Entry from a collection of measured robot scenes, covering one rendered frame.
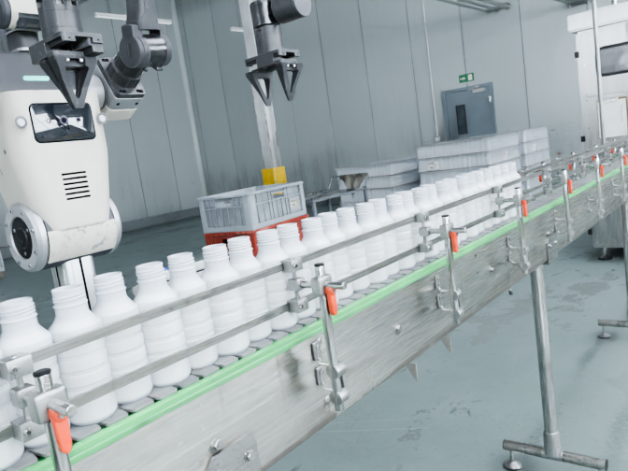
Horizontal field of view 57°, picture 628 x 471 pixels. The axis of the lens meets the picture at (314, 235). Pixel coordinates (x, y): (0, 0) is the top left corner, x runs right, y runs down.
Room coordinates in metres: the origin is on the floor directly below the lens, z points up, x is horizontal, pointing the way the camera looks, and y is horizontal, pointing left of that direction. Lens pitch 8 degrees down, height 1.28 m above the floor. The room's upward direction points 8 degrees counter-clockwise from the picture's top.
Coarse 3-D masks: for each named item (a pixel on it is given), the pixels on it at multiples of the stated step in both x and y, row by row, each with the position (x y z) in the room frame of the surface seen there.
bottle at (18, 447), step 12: (0, 384) 0.59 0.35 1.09; (0, 396) 0.59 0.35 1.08; (0, 408) 0.59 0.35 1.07; (12, 408) 0.60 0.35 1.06; (0, 420) 0.58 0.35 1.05; (12, 420) 0.60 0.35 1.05; (0, 444) 0.58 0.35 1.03; (12, 444) 0.59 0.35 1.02; (0, 456) 0.58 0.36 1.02; (12, 456) 0.59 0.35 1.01; (0, 468) 0.58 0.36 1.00
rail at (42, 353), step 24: (552, 168) 2.06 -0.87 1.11; (480, 192) 1.57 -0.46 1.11; (528, 192) 2.06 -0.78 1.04; (360, 240) 1.11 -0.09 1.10; (432, 240) 1.33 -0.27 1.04; (384, 264) 1.17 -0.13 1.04; (216, 288) 0.82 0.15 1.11; (144, 312) 0.73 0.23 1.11; (168, 312) 0.75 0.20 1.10; (72, 336) 0.65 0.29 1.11; (96, 336) 0.67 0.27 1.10; (216, 336) 0.81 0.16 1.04; (168, 360) 0.74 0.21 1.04; (120, 384) 0.69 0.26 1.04; (0, 432) 0.58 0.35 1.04
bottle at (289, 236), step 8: (280, 224) 1.03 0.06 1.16; (288, 224) 1.03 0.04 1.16; (296, 224) 1.01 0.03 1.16; (280, 232) 1.00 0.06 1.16; (288, 232) 1.00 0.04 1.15; (296, 232) 1.01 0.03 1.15; (280, 240) 1.00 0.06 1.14; (288, 240) 1.00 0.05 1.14; (296, 240) 1.00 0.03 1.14; (288, 248) 0.99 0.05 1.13; (296, 248) 0.99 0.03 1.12; (304, 248) 1.00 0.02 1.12; (296, 256) 0.99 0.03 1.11; (304, 264) 0.99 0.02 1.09; (296, 272) 0.99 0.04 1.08; (304, 272) 0.99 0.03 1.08; (312, 304) 1.00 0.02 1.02; (304, 312) 0.99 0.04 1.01; (312, 312) 1.00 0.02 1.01
